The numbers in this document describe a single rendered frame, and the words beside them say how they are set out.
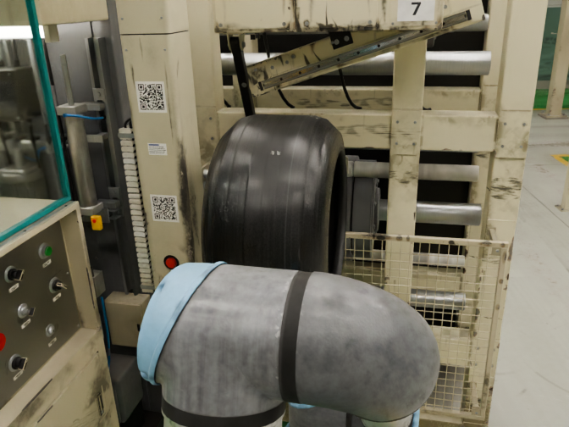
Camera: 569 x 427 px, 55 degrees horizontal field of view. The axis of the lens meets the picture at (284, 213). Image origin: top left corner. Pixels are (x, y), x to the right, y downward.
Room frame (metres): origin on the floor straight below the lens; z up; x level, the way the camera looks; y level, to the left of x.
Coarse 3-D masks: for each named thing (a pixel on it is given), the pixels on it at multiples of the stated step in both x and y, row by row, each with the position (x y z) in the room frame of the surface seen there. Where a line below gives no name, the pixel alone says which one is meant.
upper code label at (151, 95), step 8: (136, 88) 1.34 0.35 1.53; (144, 88) 1.33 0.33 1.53; (152, 88) 1.33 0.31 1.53; (160, 88) 1.32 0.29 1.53; (144, 96) 1.33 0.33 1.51; (152, 96) 1.33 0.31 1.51; (160, 96) 1.32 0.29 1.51; (144, 104) 1.33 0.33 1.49; (152, 104) 1.33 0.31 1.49; (160, 104) 1.32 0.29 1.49; (144, 112) 1.33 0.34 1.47; (152, 112) 1.33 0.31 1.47; (160, 112) 1.32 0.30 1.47
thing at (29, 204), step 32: (0, 0) 1.19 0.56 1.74; (32, 0) 1.28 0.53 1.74; (0, 32) 1.17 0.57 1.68; (32, 32) 1.27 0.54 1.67; (0, 64) 1.15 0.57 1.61; (32, 64) 1.25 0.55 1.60; (0, 96) 1.13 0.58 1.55; (32, 96) 1.23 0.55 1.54; (0, 128) 1.11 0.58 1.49; (32, 128) 1.20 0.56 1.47; (0, 160) 1.09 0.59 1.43; (32, 160) 1.18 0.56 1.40; (0, 192) 1.07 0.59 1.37; (32, 192) 1.16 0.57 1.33; (64, 192) 1.27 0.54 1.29; (0, 224) 1.05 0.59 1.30
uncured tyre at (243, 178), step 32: (256, 128) 1.28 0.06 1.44; (288, 128) 1.26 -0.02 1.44; (320, 128) 1.27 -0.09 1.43; (224, 160) 1.20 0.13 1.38; (256, 160) 1.18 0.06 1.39; (288, 160) 1.16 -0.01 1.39; (320, 160) 1.18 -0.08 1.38; (224, 192) 1.14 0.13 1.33; (256, 192) 1.12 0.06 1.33; (288, 192) 1.11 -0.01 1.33; (320, 192) 1.12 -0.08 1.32; (224, 224) 1.10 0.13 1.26; (256, 224) 1.09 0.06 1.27; (288, 224) 1.07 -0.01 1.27; (320, 224) 1.09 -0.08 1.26; (224, 256) 1.09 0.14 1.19; (256, 256) 1.07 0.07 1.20; (288, 256) 1.06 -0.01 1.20; (320, 256) 1.08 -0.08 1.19
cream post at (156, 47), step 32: (128, 0) 1.34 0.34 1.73; (160, 0) 1.32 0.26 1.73; (128, 32) 1.34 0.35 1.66; (160, 32) 1.32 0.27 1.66; (128, 64) 1.34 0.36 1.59; (160, 64) 1.32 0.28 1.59; (192, 96) 1.42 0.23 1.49; (160, 128) 1.33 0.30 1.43; (192, 128) 1.40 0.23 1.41; (160, 160) 1.33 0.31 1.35; (192, 160) 1.38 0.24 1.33; (160, 192) 1.33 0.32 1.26; (192, 192) 1.36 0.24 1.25; (160, 224) 1.33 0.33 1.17; (192, 224) 1.34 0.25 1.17; (160, 256) 1.34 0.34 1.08; (192, 256) 1.32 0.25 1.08
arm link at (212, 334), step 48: (192, 288) 0.41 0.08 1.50; (240, 288) 0.41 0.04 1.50; (288, 288) 0.40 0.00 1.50; (144, 336) 0.39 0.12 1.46; (192, 336) 0.38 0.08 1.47; (240, 336) 0.37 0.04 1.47; (288, 336) 0.37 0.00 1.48; (192, 384) 0.37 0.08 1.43; (240, 384) 0.37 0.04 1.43; (288, 384) 0.36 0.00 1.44
